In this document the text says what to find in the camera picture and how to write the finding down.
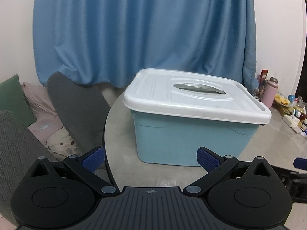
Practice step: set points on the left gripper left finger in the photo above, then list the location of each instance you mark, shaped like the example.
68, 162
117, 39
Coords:
73, 175

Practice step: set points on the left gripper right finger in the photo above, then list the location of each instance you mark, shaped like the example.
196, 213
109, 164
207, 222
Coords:
226, 168

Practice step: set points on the white bin lid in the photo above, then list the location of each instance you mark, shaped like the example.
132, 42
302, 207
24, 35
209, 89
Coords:
192, 95

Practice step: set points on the pink patterned bedding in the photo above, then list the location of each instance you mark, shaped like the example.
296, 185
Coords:
48, 128

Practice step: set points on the grey chair back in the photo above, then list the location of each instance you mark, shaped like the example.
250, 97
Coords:
82, 109

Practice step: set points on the white flat box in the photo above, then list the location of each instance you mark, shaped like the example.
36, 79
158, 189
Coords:
292, 122

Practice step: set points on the light blue plastic bin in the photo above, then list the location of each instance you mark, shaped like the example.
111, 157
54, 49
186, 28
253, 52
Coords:
171, 140

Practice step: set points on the plate of yellow food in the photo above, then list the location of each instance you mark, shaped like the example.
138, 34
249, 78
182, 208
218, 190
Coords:
280, 99

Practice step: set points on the pink thermos bottle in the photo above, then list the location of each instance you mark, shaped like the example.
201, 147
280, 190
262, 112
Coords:
270, 92

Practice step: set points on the red box behind thermos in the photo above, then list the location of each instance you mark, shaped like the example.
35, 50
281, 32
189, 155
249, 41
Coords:
262, 77

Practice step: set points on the green cushion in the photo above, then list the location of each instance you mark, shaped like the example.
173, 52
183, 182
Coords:
13, 99

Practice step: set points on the blue curtain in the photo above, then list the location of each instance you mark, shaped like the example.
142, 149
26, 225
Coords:
98, 41

